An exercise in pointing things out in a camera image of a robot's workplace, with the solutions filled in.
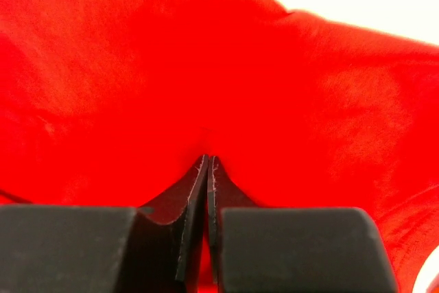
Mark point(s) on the red t shirt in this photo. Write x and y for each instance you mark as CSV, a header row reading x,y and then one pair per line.
x,y
110,101

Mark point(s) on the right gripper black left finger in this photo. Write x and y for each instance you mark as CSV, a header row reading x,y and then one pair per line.
x,y
152,248

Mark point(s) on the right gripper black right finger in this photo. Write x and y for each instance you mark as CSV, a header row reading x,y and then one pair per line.
x,y
265,249

